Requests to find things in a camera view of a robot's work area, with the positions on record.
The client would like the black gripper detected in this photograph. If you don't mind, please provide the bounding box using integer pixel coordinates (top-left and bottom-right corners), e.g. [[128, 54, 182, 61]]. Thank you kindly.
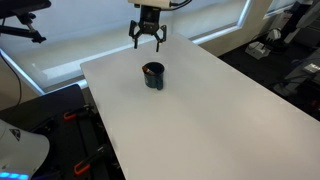
[[128, 5, 168, 53]]

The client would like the red marker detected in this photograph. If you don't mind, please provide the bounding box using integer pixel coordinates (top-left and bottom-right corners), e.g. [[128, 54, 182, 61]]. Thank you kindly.
[[141, 65, 155, 76]]

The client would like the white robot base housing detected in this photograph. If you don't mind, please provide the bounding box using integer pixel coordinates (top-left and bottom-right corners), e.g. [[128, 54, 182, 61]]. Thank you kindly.
[[0, 119, 51, 180]]

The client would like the dark green mug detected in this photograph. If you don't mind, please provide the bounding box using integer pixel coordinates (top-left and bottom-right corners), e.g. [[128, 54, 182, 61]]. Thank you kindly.
[[142, 61, 166, 91]]

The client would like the orange black bar clamp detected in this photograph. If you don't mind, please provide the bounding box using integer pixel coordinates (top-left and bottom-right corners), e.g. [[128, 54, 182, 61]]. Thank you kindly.
[[73, 143, 113, 176], [63, 104, 96, 122]]

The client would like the white floor device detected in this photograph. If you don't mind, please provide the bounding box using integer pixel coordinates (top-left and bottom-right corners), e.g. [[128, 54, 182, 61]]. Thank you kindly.
[[245, 40, 272, 61]]

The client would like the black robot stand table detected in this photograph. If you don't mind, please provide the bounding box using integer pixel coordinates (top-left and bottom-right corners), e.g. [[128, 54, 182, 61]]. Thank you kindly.
[[0, 83, 126, 180]]

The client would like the black and white robot stand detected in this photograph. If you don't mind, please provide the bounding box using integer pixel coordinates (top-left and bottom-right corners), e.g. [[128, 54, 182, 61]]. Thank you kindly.
[[265, 0, 320, 52]]

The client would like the grey chair base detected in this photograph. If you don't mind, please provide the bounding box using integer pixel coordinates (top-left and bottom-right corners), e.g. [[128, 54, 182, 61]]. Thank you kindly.
[[273, 48, 320, 98]]

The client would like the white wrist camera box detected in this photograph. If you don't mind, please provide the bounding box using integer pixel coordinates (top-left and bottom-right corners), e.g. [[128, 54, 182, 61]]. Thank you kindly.
[[127, 0, 173, 9]]

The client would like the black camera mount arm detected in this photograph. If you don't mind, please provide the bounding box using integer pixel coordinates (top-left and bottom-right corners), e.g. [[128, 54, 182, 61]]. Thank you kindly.
[[0, 0, 52, 44]]

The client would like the thin black hanging cable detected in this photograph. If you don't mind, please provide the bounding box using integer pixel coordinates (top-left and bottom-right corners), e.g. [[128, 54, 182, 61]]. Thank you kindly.
[[0, 53, 23, 106]]

